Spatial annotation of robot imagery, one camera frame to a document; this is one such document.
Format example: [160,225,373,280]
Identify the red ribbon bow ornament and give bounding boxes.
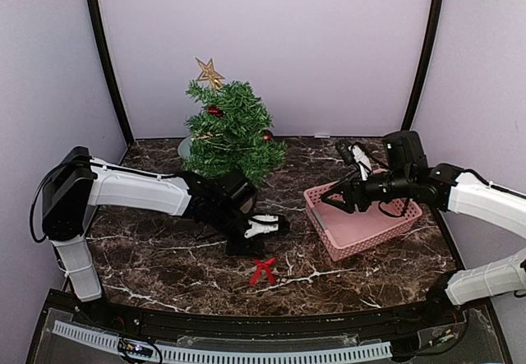
[250,257,276,286]

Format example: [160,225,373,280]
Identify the right black frame post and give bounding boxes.
[401,0,443,130]

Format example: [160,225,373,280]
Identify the gold star ornament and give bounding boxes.
[195,58,225,93]

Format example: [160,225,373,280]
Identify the pink plastic basket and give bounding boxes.
[303,183,422,261]

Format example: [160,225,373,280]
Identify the white slotted cable duct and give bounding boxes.
[52,320,393,364]

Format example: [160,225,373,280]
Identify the black frame post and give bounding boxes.
[86,0,135,147]
[401,0,443,130]

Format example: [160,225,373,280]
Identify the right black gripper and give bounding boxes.
[321,168,413,213]

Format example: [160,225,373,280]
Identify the red foil gift box ornament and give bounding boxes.
[207,105,224,118]

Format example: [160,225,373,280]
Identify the brown ball ornament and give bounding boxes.
[263,130,274,141]

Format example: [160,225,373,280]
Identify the pale green plate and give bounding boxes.
[178,136,192,160]

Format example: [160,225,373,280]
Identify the left black frame post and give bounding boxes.
[86,0,135,147]

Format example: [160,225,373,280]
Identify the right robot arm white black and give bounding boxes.
[321,130,525,326]

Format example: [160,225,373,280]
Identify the brown reindeer ornament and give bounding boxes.
[191,132,223,141]

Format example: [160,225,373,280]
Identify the black front rail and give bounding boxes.
[45,289,468,341]

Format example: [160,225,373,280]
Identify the small green christmas tree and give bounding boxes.
[184,81,286,187]

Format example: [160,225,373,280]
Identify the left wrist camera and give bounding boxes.
[243,214,290,239]

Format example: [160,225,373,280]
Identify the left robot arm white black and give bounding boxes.
[30,146,278,328]

